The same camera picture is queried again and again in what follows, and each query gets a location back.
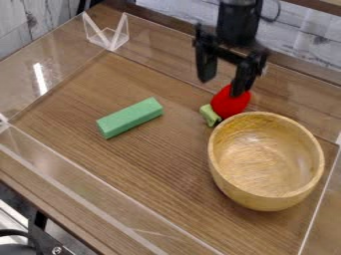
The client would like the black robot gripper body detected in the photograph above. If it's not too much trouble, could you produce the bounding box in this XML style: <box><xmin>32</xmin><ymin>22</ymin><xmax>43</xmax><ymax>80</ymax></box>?
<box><xmin>191</xmin><ymin>31</ymin><xmax>270</xmax><ymax>68</ymax></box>

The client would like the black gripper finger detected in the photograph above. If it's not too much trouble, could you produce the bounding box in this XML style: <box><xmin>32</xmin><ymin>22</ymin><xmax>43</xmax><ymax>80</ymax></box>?
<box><xmin>194</xmin><ymin>24</ymin><xmax>217</xmax><ymax>83</ymax></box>
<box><xmin>229</xmin><ymin>53</ymin><xmax>266</xmax><ymax>98</ymax></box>

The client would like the red plush strawberry toy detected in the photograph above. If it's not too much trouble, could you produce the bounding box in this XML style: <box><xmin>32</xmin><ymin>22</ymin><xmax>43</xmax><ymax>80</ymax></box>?
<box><xmin>199</xmin><ymin>85</ymin><xmax>252</xmax><ymax>128</ymax></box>

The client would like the light wooden bowl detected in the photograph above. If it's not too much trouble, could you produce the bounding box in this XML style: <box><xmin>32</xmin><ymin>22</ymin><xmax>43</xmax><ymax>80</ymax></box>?
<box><xmin>207</xmin><ymin>112</ymin><xmax>325</xmax><ymax>211</ymax></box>

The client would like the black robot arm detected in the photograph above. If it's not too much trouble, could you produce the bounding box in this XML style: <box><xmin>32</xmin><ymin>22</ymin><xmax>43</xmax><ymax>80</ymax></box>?
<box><xmin>193</xmin><ymin>0</ymin><xmax>269</xmax><ymax>98</ymax></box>

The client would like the green foam block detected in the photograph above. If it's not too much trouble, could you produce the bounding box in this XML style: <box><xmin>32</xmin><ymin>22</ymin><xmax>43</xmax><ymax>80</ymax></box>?
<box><xmin>96</xmin><ymin>98</ymin><xmax>165</xmax><ymax>139</ymax></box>

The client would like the clear acrylic tray wall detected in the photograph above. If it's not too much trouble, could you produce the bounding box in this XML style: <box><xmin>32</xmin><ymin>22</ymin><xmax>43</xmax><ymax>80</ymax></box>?
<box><xmin>0</xmin><ymin>115</ymin><xmax>224</xmax><ymax>255</ymax></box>

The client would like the black table leg bracket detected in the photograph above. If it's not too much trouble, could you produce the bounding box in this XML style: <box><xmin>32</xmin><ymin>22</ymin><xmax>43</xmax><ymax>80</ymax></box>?
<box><xmin>28</xmin><ymin>211</ymin><xmax>76</xmax><ymax>255</ymax></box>

